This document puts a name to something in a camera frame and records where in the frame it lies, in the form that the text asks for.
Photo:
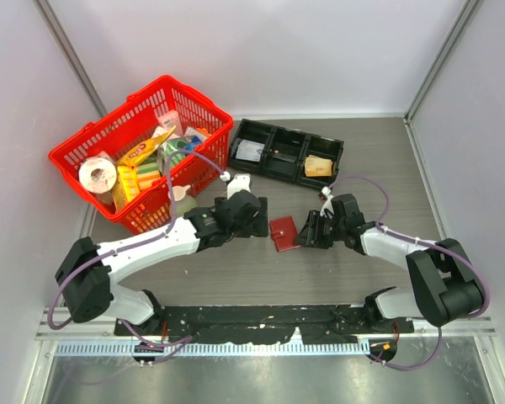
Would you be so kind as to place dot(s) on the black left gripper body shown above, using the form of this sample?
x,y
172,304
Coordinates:
x,y
255,226

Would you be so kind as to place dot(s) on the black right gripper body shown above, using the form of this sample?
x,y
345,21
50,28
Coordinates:
x,y
329,230

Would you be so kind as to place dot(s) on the red leather card holder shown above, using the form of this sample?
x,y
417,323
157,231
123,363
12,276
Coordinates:
x,y
283,232

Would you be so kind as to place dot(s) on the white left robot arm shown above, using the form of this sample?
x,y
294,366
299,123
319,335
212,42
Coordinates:
x,y
89,277

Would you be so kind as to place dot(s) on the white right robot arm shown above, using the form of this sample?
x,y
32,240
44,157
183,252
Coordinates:
x,y
444,286

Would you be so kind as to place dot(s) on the white cards in tray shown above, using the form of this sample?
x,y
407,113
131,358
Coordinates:
x,y
250,151

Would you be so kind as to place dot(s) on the dark card in tray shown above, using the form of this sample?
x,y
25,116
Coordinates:
x,y
284,157

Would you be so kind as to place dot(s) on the green soap pump bottle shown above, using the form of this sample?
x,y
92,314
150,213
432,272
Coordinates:
x,y
184,201

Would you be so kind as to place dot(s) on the black three-compartment tray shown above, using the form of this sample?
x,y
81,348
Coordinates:
x,y
277,139

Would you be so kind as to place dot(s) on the green packaged item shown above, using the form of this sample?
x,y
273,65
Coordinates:
x,y
167,148

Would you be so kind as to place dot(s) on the yellow green sponge pack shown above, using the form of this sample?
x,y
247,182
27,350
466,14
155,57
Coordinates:
x,y
146,174

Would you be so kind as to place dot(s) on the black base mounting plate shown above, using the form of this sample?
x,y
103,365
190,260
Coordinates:
x,y
268,325

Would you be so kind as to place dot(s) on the red plastic shopping basket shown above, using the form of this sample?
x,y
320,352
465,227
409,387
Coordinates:
x,y
132,122

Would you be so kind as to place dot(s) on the yellow snack bag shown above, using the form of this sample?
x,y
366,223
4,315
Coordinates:
x,y
140,152

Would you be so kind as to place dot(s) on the yellow box in basket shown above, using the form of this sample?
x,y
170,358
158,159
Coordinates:
x,y
126,187

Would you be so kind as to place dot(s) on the pink white box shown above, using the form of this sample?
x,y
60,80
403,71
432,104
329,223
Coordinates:
x,y
171,119

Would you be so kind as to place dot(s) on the toilet paper roll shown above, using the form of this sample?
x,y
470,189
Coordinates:
x,y
97,175

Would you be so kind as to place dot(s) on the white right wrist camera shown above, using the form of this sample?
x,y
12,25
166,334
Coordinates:
x,y
326,196

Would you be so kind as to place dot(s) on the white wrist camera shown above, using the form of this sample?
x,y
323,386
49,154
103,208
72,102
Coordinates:
x,y
326,196
236,183

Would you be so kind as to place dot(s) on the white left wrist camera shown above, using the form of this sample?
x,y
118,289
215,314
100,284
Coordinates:
x,y
236,183

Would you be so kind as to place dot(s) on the slotted cable duct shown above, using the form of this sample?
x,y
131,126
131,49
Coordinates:
x,y
123,347

